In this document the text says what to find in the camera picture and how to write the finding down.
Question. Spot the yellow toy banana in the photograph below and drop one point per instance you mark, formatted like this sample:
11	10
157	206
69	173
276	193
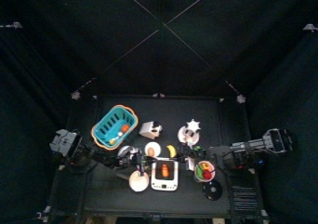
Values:
172	151

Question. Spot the black round disc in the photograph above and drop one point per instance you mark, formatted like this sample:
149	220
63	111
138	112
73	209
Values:
213	190

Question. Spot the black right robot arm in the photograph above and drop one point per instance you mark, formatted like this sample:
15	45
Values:
249	147

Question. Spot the teal basket with orange rim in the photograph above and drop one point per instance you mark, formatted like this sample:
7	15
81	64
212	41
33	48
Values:
114	126

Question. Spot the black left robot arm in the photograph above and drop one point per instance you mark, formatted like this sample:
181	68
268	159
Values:
74	147

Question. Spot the green toy vegetable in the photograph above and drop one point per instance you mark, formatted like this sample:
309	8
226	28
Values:
200	172

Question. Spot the orange toy food piece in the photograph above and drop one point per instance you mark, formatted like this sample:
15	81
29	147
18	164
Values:
126	128

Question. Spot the white star-shaped toy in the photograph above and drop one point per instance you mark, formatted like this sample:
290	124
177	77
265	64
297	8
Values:
193	125

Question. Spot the white round bowl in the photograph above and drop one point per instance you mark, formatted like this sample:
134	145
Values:
138	181

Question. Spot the red toy tomato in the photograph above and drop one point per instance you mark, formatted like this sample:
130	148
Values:
208	175

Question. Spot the orange toy carrot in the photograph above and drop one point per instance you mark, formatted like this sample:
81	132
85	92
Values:
165	171

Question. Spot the small white toy ball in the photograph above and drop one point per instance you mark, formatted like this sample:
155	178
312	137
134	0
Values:
119	134

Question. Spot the silver frame corner bracket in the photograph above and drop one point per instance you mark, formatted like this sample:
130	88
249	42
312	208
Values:
241	98
309	27
75	94
15	25

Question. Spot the white cube toy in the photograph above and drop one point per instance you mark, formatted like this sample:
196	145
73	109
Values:
150	130

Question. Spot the white pink round plate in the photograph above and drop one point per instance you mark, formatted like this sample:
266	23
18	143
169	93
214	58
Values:
188	137

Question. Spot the small bowl with vegetables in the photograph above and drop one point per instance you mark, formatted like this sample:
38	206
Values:
205	171

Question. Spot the white plate with sausage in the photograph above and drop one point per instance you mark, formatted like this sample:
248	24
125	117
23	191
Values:
153	149

